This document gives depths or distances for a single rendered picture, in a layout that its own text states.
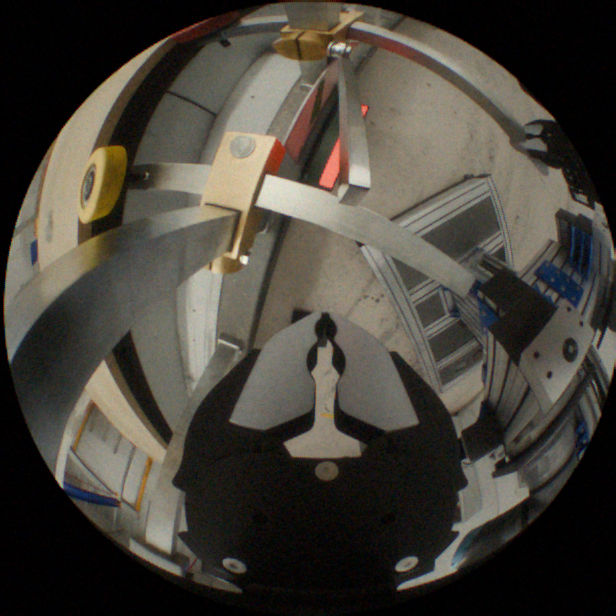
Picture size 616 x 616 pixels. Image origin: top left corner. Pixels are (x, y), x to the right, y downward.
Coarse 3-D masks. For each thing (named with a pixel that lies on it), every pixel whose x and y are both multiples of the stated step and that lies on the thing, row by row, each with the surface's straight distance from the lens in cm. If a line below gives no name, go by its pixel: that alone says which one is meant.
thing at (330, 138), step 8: (336, 112) 34; (336, 120) 33; (328, 128) 32; (336, 128) 32; (328, 136) 32; (336, 136) 32; (328, 144) 31; (320, 152) 31; (328, 152) 31; (320, 160) 30; (312, 168) 30; (320, 168) 30; (312, 176) 30; (320, 176) 30
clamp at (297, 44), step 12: (348, 12) 31; (360, 12) 32; (348, 24) 27; (288, 36) 23; (300, 36) 22; (312, 36) 23; (324, 36) 23; (336, 36) 24; (276, 48) 24; (288, 48) 24; (300, 48) 23; (312, 48) 23; (324, 48) 22; (300, 60) 25; (312, 60) 24
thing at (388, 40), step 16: (272, 16) 33; (224, 32) 34; (240, 32) 33; (256, 32) 33; (272, 32) 32; (352, 32) 28; (368, 32) 27; (384, 32) 28; (384, 48) 28; (400, 48) 28; (416, 48) 27; (432, 64) 28; (448, 64) 28; (448, 80) 29; (464, 80) 28; (480, 96) 29; (496, 112) 30; (512, 128) 31
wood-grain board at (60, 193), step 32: (128, 64) 43; (96, 96) 49; (128, 96) 31; (64, 128) 87; (96, 128) 31; (64, 160) 50; (64, 192) 40; (64, 224) 37; (96, 384) 71; (128, 416) 68; (160, 448) 88
